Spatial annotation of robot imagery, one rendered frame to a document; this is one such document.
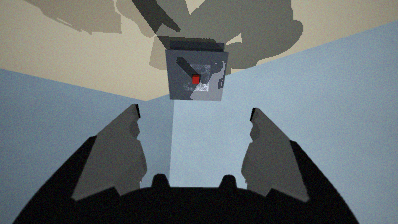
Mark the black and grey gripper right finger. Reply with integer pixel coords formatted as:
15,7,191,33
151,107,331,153
241,108,359,224

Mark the dark grey sloped panel with square hole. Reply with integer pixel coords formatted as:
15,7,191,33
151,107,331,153
165,40,229,101

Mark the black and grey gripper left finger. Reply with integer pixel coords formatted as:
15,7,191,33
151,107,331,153
12,104,147,224

